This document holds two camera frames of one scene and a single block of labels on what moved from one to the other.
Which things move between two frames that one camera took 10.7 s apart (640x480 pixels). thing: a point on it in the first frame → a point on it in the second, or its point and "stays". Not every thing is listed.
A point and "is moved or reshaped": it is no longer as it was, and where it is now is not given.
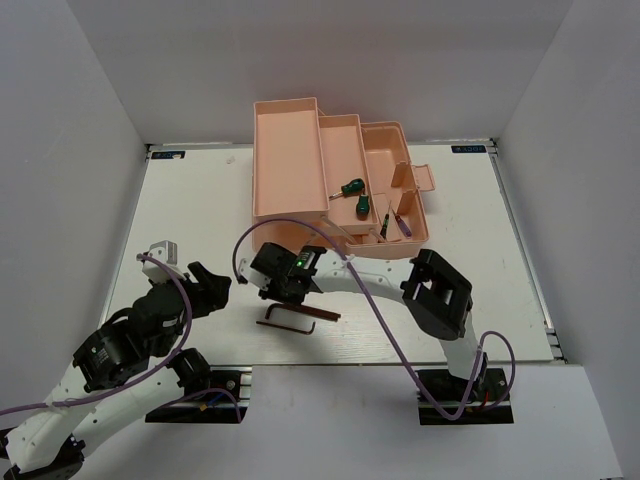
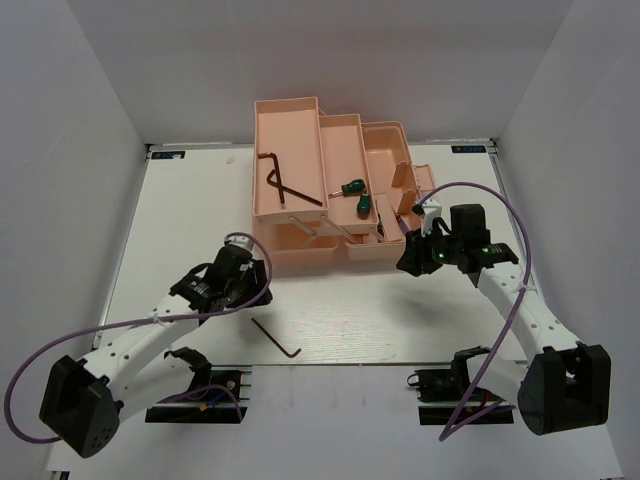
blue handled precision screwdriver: (403, 226) stays
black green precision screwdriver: (384, 227) is moved or reshaped
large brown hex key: (320, 313) → (280, 188)
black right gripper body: (279, 292) → (434, 251)
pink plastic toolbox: (330, 181) stays
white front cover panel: (360, 422) stays
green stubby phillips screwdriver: (354, 188) stays
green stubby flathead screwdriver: (363, 207) stays
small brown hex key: (289, 329) → (292, 191)
